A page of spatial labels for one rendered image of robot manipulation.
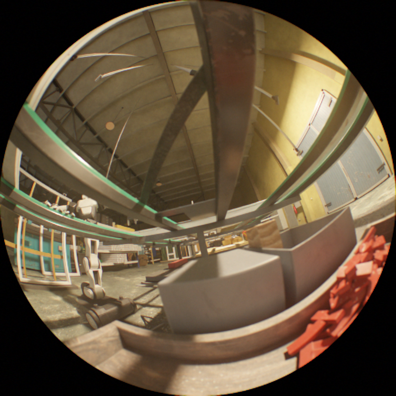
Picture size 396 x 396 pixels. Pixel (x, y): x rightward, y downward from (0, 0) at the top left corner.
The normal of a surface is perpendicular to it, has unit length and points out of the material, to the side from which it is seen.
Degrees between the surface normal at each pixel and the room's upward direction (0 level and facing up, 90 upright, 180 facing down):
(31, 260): 90
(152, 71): 180
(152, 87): 180
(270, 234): 90
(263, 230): 90
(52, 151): 90
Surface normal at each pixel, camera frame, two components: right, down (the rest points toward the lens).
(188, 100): 0.20, 0.90
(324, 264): -0.15, -0.37
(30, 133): 0.97, -0.24
